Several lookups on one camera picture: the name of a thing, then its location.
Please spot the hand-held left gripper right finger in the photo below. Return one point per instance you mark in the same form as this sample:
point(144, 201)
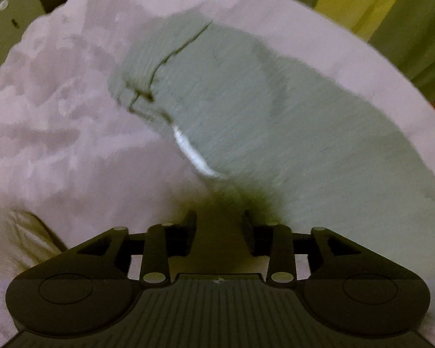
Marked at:
point(247, 232)

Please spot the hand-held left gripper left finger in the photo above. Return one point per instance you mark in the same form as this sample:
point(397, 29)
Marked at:
point(190, 232)

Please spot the grey pants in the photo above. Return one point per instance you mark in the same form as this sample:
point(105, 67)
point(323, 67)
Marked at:
point(260, 116)

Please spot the pink blanket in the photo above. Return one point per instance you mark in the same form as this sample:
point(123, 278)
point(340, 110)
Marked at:
point(58, 134)

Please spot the yellow curtain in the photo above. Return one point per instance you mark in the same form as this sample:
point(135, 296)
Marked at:
point(347, 0)

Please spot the green curtain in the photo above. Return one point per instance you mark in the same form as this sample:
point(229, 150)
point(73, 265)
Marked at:
point(420, 25)

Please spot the grey cabinet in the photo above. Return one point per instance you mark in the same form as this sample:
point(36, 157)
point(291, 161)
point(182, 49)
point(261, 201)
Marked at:
point(18, 0)

